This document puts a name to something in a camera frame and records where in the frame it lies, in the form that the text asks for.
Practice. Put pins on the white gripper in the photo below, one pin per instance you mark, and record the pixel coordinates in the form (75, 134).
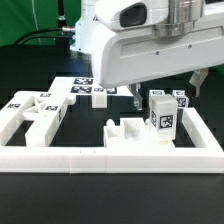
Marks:
(137, 55)

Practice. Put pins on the white chair seat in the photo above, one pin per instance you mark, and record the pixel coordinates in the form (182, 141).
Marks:
(136, 133)

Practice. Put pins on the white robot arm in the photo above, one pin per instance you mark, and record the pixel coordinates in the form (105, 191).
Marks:
(166, 18)

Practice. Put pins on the small white marker block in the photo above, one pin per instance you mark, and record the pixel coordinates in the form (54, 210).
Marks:
(99, 98)

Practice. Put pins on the white marker base sheet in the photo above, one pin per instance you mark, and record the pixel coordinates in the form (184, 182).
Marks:
(85, 86)

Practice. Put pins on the white U-shaped obstacle frame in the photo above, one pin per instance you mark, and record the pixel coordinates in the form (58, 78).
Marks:
(205, 157)

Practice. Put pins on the white chair back frame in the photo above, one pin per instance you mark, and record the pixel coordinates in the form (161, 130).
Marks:
(45, 110)

